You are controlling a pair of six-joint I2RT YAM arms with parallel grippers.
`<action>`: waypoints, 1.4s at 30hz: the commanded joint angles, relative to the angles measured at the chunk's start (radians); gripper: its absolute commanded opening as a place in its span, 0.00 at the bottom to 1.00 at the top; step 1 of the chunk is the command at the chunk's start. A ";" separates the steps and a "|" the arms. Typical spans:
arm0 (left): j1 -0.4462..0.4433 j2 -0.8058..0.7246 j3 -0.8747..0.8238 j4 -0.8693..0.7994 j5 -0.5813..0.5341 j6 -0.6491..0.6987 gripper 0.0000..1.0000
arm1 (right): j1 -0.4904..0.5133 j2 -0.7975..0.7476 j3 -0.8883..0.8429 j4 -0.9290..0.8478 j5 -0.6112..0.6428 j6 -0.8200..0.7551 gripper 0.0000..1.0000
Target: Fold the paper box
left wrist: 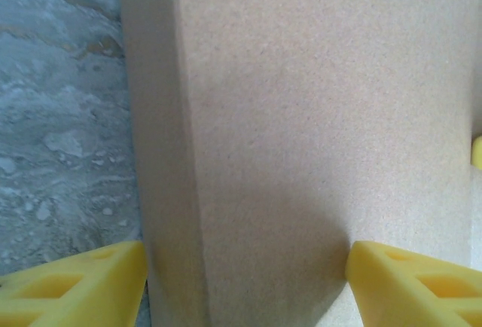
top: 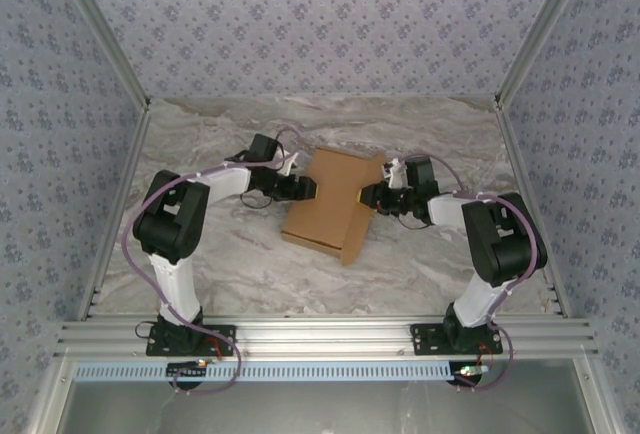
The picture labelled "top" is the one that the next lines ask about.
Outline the brown cardboard box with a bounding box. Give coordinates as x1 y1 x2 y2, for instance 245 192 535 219
279 147 389 269

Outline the small black controller board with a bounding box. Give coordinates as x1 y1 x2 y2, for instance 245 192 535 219
449 362 489 386
166 361 209 379

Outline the aluminium corner post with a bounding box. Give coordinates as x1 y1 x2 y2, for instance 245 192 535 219
493 0 596 111
49 0 152 111

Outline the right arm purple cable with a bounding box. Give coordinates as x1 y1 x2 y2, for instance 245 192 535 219
397 153 550 391

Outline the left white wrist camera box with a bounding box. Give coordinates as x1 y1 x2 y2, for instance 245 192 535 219
277 151 302 179

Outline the thin aluminium back rail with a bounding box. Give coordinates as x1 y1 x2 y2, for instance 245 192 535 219
148 94 497 103

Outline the wide aluminium mounting rail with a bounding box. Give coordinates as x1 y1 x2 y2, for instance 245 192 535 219
53 317 599 359

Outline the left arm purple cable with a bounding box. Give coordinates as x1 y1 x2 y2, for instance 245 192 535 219
121 125 304 396

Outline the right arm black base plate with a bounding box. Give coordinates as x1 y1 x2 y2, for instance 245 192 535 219
409 322 504 358

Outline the slotted pale blue cable duct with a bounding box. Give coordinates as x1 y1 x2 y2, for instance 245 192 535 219
72 362 454 384

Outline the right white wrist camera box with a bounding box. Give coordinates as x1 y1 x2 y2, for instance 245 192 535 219
382 157 407 188

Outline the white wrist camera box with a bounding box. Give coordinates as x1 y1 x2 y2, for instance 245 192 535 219
382 157 407 188
277 151 302 179

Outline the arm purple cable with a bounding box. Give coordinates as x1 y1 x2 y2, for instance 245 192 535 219
397 153 550 391
121 125 304 396

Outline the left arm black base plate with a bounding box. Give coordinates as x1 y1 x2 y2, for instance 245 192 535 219
145 324 238 358

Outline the grey metal panel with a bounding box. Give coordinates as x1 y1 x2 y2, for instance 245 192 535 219
59 378 601 434

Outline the aluminium lower frame rail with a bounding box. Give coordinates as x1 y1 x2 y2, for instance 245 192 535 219
24 356 76 434
572 356 619 434

